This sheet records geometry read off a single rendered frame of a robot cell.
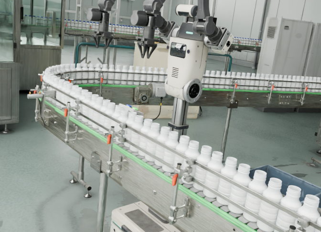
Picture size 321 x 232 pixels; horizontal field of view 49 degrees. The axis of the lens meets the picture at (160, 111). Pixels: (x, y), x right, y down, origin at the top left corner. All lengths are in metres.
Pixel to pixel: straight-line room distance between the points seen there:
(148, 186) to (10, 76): 3.33
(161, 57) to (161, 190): 4.34
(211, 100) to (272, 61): 4.00
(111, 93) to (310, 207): 2.32
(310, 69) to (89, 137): 6.62
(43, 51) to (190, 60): 4.84
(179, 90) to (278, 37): 5.31
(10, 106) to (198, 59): 3.01
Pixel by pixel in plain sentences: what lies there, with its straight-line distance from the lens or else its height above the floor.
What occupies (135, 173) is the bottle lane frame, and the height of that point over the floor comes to 0.93.
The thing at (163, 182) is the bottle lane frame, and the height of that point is 0.97.
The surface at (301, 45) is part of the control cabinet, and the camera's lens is 7.80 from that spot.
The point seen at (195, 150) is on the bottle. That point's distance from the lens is 1.35.
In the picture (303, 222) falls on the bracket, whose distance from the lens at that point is 1.08.
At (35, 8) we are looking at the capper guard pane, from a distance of 6.68.
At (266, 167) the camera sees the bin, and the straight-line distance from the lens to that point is 1.89.
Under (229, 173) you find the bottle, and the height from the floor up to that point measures 1.12.
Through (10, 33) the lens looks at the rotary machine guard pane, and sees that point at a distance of 4.58.
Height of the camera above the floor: 1.60
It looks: 15 degrees down
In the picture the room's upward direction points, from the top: 7 degrees clockwise
